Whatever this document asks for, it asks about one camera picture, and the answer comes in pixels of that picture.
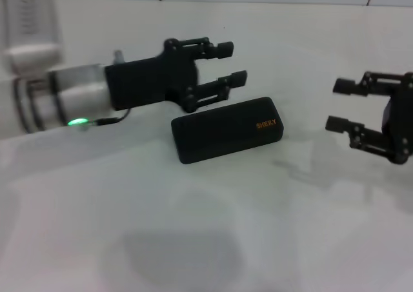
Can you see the black glasses case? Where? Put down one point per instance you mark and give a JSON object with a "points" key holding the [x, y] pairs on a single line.
{"points": [[222, 131]]}

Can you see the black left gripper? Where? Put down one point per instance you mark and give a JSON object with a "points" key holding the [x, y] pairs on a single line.
{"points": [[145, 82]]}

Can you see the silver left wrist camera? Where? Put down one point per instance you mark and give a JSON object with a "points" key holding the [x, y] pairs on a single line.
{"points": [[30, 31]]}

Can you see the silver cylindrical wrist plug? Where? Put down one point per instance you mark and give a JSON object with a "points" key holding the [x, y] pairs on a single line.
{"points": [[118, 56]]}

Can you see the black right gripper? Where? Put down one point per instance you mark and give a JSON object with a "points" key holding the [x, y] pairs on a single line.
{"points": [[401, 127]]}

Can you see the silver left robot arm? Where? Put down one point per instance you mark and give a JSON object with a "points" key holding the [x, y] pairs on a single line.
{"points": [[48, 102]]}

